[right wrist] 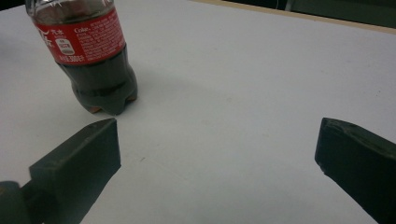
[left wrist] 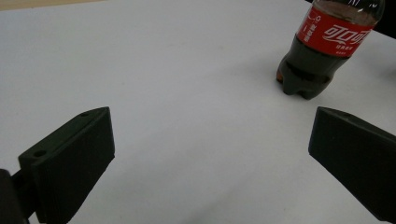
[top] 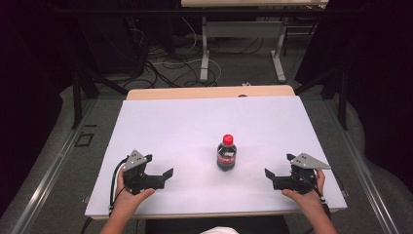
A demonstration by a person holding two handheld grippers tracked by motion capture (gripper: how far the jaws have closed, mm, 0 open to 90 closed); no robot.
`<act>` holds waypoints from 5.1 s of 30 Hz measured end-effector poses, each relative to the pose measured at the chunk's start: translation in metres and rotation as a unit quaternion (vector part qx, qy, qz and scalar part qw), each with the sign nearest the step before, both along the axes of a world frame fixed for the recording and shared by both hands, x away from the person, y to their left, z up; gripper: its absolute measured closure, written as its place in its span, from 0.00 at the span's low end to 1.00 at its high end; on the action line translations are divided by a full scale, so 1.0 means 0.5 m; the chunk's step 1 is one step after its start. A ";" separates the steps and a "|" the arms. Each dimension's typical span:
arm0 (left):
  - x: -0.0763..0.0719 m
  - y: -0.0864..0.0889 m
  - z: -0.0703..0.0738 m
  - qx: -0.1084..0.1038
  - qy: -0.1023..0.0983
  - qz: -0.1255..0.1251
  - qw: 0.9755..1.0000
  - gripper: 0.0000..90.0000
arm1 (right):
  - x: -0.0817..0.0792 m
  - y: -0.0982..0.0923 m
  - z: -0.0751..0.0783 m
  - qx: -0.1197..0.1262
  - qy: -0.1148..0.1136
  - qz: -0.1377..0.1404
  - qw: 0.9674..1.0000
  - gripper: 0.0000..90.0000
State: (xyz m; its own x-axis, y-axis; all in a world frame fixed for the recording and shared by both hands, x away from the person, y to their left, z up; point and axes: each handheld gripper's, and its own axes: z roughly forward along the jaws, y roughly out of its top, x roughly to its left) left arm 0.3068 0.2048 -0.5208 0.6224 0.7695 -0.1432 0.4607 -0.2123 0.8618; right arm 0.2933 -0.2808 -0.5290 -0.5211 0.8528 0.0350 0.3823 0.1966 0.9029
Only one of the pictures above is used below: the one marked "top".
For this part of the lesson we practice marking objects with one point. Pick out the red bottle cap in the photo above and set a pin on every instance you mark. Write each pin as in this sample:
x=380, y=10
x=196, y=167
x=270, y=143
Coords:
x=228, y=139

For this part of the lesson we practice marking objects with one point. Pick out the person's left hand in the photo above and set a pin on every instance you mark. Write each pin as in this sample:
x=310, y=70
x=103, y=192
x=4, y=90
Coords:
x=128, y=201

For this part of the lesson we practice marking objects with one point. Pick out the wooden table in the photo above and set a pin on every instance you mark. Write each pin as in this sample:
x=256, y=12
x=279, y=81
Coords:
x=195, y=92

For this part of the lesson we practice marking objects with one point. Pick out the person's right hand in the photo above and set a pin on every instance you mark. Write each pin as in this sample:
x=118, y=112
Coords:
x=307, y=200

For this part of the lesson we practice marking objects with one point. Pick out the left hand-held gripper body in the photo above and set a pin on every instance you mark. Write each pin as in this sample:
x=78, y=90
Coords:
x=139, y=182

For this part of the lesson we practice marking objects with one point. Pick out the desk with white legs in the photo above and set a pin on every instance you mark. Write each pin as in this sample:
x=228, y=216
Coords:
x=243, y=29

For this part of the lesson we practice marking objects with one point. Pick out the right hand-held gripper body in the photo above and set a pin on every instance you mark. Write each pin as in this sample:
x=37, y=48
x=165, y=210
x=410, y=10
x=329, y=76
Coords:
x=295, y=182

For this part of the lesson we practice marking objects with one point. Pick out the dark soda bottle red label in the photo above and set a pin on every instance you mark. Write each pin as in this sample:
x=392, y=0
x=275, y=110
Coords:
x=226, y=159

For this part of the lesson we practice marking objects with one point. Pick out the black metal stand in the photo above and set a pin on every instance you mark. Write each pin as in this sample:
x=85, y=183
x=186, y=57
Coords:
x=342, y=97
x=77, y=97

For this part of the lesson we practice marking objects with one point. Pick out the metal floor rail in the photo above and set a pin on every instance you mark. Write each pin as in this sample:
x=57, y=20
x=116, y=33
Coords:
x=367, y=182
x=48, y=175

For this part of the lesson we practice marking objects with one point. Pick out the white table mat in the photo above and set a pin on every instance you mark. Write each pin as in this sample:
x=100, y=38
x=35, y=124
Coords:
x=195, y=130

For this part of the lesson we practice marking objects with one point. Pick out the person's white shirt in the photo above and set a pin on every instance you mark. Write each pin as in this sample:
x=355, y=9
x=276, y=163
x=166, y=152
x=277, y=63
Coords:
x=220, y=230

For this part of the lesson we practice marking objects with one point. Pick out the dark curtain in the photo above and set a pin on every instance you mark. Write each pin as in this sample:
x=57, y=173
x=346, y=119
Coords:
x=29, y=81
x=380, y=81

